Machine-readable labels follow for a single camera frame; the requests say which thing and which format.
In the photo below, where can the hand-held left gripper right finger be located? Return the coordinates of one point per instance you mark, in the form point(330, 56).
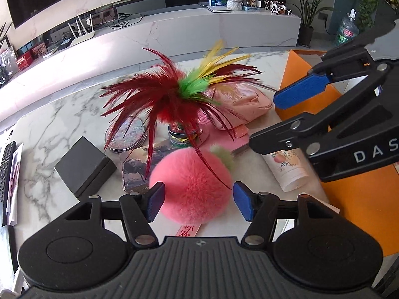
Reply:
point(241, 199)

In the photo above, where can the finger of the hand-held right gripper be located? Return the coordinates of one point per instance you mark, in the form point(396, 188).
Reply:
point(300, 92)
point(274, 140)

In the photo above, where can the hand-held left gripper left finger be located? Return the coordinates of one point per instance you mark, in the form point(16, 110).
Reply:
point(156, 201)

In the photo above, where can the orange box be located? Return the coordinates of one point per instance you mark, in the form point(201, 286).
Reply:
point(299, 68)

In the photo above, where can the white hand cream tube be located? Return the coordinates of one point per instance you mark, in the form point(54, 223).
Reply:
point(290, 171)

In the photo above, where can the picture card box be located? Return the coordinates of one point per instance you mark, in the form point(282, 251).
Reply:
point(134, 168)

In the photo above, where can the pink plush ball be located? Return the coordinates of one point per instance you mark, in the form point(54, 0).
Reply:
point(193, 187)

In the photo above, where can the pink pouch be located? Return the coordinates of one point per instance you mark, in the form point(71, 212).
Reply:
point(246, 102)

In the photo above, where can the round glitter compact mirror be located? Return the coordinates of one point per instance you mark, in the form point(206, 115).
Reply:
point(131, 140)

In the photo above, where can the black square box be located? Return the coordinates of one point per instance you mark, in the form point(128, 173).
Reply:
point(82, 165)

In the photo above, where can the red feather shuttlecock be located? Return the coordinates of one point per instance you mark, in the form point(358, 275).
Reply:
point(165, 96)

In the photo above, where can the white marble desktop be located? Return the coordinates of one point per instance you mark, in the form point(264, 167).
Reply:
point(62, 115)

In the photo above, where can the red paper slip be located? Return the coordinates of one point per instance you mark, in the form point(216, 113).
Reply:
point(187, 231)

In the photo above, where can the long-leaf potted plant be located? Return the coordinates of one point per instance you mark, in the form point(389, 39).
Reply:
point(306, 35)

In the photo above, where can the large water jug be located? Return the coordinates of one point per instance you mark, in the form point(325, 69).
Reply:
point(347, 32)

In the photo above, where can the cow pattern toy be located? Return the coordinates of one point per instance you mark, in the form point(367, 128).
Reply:
point(276, 6)

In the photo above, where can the white knitted pot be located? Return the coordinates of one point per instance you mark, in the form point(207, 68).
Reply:
point(234, 0)

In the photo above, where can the silver laptop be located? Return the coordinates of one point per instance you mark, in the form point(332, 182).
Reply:
point(218, 8)

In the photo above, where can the white marble TV console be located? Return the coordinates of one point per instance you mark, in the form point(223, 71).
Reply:
point(187, 34)

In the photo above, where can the black remote control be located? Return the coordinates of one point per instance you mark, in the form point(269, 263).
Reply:
point(7, 168)
point(15, 193)

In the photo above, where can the white router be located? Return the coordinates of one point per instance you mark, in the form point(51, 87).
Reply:
point(82, 37)

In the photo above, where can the red box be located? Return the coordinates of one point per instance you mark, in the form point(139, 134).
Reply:
point(25, 60)

